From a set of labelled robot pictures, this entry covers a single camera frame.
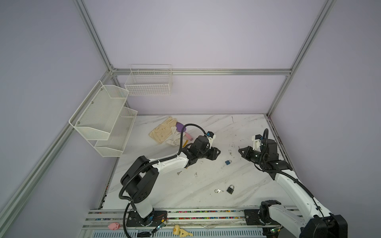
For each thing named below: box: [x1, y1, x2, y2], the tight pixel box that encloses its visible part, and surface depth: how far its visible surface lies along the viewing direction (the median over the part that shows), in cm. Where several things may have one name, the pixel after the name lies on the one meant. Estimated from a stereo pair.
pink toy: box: [107, 222, 121, 231], surface depth 72 cm
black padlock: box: [226, 184, 235, 195], surface depth 84 cm
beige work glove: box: [148, 116, 178, 145], surface depth 113 cm
